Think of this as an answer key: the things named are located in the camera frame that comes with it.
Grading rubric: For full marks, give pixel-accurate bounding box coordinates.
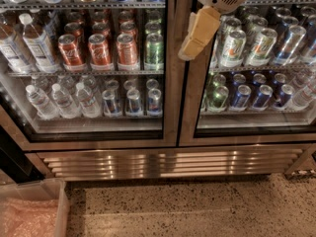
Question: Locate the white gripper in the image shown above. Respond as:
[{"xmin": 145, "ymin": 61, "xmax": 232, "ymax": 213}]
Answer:
[{"xmin": 178, "ymin": 0, "xmax": 246, "ymax": 61}]

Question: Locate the glass fridge door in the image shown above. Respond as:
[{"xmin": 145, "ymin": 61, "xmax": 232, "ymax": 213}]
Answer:
[
  {"xmin": 180, "ymin": 0, "xmax": 316, "ymax": 147},
  {"xmin": 1, "ymin": 0, "xmax": 185, "ymax": 152}
]

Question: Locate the green soda can left door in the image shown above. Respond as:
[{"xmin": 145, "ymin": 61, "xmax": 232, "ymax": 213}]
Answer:
[{"xmin": 144, "ymin": 34, "xmax": 164, "ymax": 70}]

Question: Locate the green can lower right door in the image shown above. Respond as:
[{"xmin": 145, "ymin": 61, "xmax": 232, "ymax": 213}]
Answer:
[{"xmin": 207, "ymin": 86, "xmax": 229, "ymax": 112}]

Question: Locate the water bottle right door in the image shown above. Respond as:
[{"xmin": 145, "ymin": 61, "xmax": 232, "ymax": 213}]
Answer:
[{"xmin": 290, "ymin": 80, "xmax": 316, "ymax": 111}]

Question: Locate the steel fridge bottom grille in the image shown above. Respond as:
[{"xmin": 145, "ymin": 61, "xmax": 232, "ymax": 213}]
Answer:
[{"xmin": 39, "ymin": 145, "xmax": 303, "ymax": 181}]

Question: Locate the white green soda can left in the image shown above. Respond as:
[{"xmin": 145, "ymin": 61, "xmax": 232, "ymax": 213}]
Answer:
[{"xmin": 219, "ymin": 30, "xmax": 246, "ymax": 67}]

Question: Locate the white green soda can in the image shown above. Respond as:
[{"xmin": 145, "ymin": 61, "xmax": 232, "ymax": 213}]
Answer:
[
  {"xmin": 244, "ymin": 28, "xmax": 277, "ymax": 66},
  {"xmin": 219, "ymin": 30, "xmax": 246, "ymax": 67}
]

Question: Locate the white green soda can right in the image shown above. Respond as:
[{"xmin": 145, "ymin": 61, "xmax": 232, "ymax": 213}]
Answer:
[{"xmin": 244, "ymin": 28, "xmax": 277, "ymax": 66}]

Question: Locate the energy drink can right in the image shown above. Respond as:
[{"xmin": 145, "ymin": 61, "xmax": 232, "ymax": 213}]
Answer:
[{"xmin": 148, "ymin": 88, "xmax": 162, "ymax": 116}]

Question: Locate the energy drink can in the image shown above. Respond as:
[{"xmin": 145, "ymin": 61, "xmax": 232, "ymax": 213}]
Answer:
[
  {"xmin": 148, "ymin": 88, "xmax": 162, "ymax": 116},
  {"xmin": 126, "ymin": 88, "xmax": 143, "ymax": 116},
  {"xmin": 102, "ymin": 90, "xmax": 121, "ymax": 117}
]

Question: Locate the blue can lower left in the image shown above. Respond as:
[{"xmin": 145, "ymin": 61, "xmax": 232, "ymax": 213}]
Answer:
[{"xmin": 230, "ymin": 84, "xmax": 252, "ymax": 111}]

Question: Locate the silver blue can upper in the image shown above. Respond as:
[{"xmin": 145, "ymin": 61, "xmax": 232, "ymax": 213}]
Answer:
[{"xmin": 272, "ymin": 25, "xmax": 306, "ymax": 65}]

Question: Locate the energy drink can middle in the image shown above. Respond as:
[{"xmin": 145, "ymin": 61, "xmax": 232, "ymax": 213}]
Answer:
[{"xmin": 126, "ymin": 88, "xmax": 143, "ymax": 116}]

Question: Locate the blue can lower middle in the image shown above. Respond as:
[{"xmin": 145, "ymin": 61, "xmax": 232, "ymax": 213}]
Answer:
[{"xmin": 251, "ymin": 84, "xmax": 273, "ymax": 111}]

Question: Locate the red cola can front middle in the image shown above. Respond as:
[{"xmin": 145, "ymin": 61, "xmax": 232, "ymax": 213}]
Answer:
[{"xmin": 88, "ymin": 34, "xmax": 114, "ymax": 71}]

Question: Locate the red cola can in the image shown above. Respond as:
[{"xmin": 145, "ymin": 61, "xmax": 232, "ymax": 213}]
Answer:
[
  {"xmin": 58, "ymin": 34, "xmax": 87, "ymax": 72},
  {"xmin": 88, "ymin": 34, "xmax": 114, "ymax": 71}
]

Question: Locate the blue can lower right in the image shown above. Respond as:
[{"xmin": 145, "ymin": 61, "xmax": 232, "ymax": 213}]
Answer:
[{"xmin": 272, "ymin": 84, "xmax": 294, "ymax": 111}]

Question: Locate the energy drink can left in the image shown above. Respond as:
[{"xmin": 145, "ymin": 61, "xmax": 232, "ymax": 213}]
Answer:
[{"xmin": 102, "ymin": 90, "xmax": 121, "ymax": 117}]

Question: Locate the red cola can front left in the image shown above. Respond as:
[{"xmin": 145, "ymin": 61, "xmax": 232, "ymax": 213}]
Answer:
[{"xmin": 58, "ymin": 34, "xmax": 87, "ymax": 72}]

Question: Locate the water bottle right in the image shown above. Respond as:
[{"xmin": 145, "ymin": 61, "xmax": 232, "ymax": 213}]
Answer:
[{"xmin": 76, "ymin": 82, "xmax": 101, "ymax": 119}]

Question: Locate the water bottle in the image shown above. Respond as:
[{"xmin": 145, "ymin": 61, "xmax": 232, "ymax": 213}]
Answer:
[
  {"xmin": 52, "ymin": 83, "xmax": 81, "ymax": 119},
  {"xmin": 26, "ymin": 85, "xmax": 59, "ymax": 119},
  {"xmin": 76, "ymin": 82, "xmax": 101, "ymax": 119}
]

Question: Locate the water bottle middle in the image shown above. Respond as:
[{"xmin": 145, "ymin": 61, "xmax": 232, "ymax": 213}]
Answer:
[{"xmin": 52, "ymin": 83, "xmax": 81, "ymax": 119}]

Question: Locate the tea bottle white cap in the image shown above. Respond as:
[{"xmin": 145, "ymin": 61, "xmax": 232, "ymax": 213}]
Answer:
[{"xmin": 19, "ymin": 13, "xmax": 61, "ymax": 73}]

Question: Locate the water bottle left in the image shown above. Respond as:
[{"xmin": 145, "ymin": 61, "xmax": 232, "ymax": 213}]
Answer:
[{"xmin": 26, "ymin": 85, "xmax": 59, "ymax": 119}]

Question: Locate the tea bottle far left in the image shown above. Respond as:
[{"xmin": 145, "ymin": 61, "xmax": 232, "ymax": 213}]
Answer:
[{"xmin": 0, "ymin": 15, "xmax": 37, "ymax": 74}]

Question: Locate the clear plastic bin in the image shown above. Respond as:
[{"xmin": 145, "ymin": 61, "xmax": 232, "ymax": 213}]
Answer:
[{"xmin": 0, "ymin": 179, "xmax": 69, "ymax": 237}]

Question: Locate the pink bubble wrap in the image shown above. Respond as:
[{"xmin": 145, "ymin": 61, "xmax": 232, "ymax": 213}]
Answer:
[{"xmin": 0, "ymin": 198, "xmax": 58, "ymax": 237}]

